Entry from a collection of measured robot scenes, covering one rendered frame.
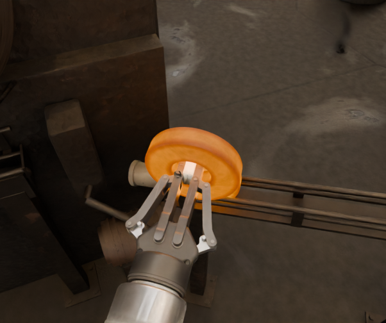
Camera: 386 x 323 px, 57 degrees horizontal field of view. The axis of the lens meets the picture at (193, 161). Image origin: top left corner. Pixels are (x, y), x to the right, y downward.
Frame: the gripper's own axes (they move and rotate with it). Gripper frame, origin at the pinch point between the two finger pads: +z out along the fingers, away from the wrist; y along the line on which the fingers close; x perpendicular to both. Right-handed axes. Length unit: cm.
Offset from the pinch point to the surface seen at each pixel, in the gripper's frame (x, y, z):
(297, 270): -90, 34, 21
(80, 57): -2.7, -30.1, 23.0
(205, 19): -99, -38, 190
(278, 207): -19.6, 16.1, 6.1
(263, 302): -89, 23, 6
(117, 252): -37.8, -18.4, -4.5
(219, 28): -98, -27, 181
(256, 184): -22.2, 11.2, 12.5
